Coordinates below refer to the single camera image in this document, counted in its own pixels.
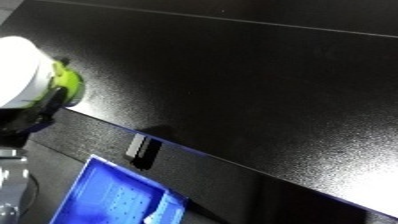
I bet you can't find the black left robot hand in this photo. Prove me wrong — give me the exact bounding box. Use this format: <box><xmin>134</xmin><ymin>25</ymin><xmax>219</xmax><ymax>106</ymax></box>
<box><xmin>0</xmin><ymin>87</ymin><xmax>72</xmax><ymax>148</ymax></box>

